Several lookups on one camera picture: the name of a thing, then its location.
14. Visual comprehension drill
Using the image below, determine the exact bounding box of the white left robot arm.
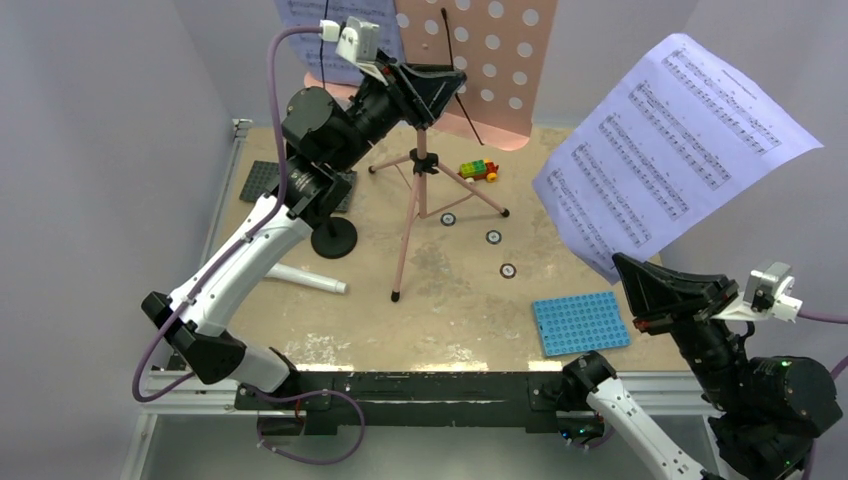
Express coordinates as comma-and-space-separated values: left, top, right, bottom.
141, 61, 466, 409

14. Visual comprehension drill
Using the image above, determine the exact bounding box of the pink music stand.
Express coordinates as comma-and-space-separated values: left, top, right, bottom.
301, 0, 559, 303

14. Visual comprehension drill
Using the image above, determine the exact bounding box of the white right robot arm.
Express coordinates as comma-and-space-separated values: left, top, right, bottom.
555, 253, 843, 479

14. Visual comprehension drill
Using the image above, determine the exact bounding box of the colourful brick toy car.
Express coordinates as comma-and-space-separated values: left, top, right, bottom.
458, 159, 499, 183

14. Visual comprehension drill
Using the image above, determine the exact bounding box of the blue poker chip far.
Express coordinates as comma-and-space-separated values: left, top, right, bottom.
440, 212, 457, 226

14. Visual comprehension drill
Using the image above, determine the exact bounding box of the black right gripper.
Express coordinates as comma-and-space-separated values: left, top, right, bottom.
611, 246, 747, 405

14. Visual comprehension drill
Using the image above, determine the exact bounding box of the orange black poker chip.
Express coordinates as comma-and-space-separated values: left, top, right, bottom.
499, 263, 516, 279

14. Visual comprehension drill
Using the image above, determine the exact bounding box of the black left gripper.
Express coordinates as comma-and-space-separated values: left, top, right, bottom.
329, 49, 466, 173

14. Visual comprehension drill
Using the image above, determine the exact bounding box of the black microphone stand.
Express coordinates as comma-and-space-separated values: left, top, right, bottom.
310, 216, 358, 260

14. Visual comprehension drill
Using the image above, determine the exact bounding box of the white microphone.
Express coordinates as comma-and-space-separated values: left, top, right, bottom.
265, 263, 348, 295

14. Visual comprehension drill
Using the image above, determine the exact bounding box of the dark grey building baseplate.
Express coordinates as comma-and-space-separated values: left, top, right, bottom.
238, 160, 358, 213

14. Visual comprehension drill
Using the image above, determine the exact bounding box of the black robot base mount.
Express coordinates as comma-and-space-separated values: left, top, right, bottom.
254, 370, 627, 444

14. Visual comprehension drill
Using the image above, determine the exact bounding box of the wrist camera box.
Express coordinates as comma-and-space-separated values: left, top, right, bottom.
714, 261, 803, 323
319, 16, 381, 67

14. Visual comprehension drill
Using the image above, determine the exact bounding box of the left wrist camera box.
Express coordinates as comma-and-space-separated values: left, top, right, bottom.
319, 16, 381, 67

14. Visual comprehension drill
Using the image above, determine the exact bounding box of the blue poker chip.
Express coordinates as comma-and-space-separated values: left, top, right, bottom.
486, 230, 502, 245
440, 212, 457, 226

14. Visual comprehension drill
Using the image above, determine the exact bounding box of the blue poker chip near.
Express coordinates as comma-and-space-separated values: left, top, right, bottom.
486, 230, 502, 245

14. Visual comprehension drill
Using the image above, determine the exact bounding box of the light blue building baseplate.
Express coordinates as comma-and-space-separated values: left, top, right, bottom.
532, 291, 631, 357

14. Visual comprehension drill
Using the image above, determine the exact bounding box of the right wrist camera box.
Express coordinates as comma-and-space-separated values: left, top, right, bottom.
714, 261, 803, 323

